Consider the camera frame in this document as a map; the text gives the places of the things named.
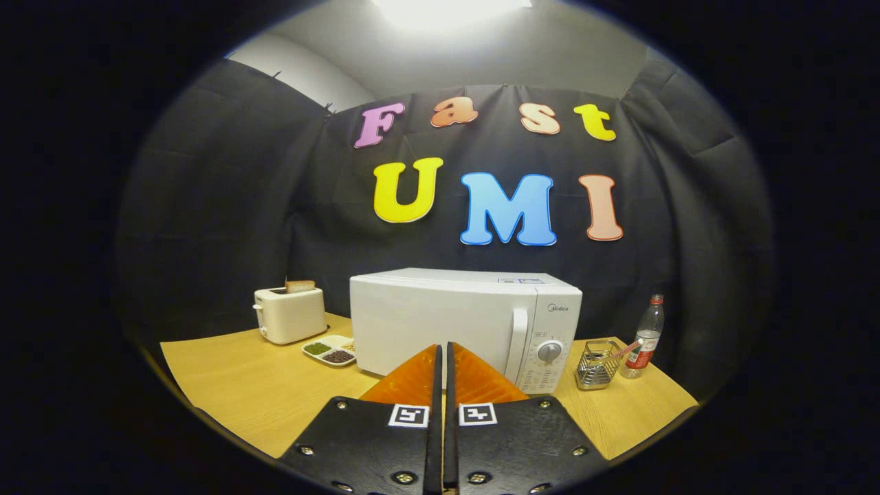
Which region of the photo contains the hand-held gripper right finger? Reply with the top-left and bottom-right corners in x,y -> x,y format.
445,342 -> 609,495

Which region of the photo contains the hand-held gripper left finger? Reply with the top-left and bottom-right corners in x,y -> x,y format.
277,344 -> 444,495

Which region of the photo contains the white toaster oven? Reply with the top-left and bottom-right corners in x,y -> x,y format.
349,267 -> 583,395

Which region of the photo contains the cream bread toaster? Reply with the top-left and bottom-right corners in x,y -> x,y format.
253,287 -> 328,345

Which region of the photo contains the white divided bean dish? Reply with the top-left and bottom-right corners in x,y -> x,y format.
302,335 -> 357,368

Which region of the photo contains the clear plastic water bottle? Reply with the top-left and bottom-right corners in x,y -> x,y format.
621,294 -> 666,380

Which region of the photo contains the metal wire utensil holder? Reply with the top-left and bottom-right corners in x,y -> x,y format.
575,339 -> 625,391

